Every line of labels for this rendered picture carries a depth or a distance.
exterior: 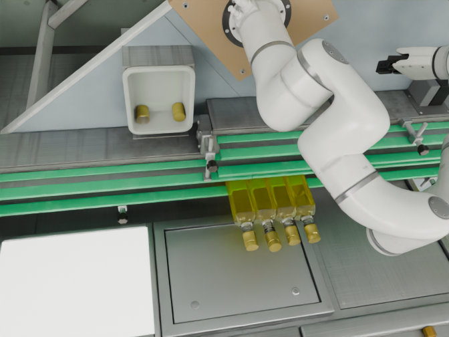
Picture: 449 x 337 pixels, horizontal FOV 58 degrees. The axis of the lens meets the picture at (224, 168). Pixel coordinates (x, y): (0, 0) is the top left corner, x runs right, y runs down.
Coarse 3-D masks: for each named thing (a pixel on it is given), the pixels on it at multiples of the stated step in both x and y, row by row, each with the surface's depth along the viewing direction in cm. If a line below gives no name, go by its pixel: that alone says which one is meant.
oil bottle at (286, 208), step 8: (272, 184) 116; (280, 184) 116; (288, 184) 117; (272, 192) 115; (280, 192) 114; (288, 192) 115; (280, 200) 113; (288, 200) 113; (280, 208) 111; (288, 208) 111; (296, 208) 112; (280, 216) 111; (288, 216) 111
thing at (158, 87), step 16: (128, 80) 98; (144, 80) 106; (160, 80) 107; (176, 80) 108; (192, 80) 99; (128, 96) 100; (144, 96) 110; (160, 96) 111; (176, 96) 112; (192, 96) 104; (128, 112) 104; (160, 112) 115; (192, 112) 108; (144, 128) 111; (160, 128) 112; (176, 128) 112
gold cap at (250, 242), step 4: (244, 232) 107; (248, 232) 107; (252, 232) 107; (244, 236) 107; (248, 236) 106; (252, 236) 106; (244, 240) 107; (248, 240) 106; (252, 240) 105; (256, 240) 106; (248, 244) 105; (252, 244) 105; (256, 244) 105; (248, 248) 105; (252, 248) 106; (256, 248) 106
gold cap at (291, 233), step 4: (288, 228) 109; (292, 228) 109; (296, 228) 109; (288, 232) 108; (292, 232) 108; (296, 232) 108; (288, 236) 108; (292, 236) 107; (296, 236) 107; (288, 240) 108; (292, 240) 107; (296, 240) 107; (300, 240) 107; (292, 244) 108; (296, 244) 109
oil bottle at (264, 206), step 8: (256, 184) 115; (264, 184) 116; (256, 192) 113; (264, 192) 114; (256, 200) 112; (264, 200) 112; (272, 200) 112; (256, 208) 111; (264, 208) 110; (272, 208) 111; (256, 216) 112; (264, 216) 109; (272, 216) 110
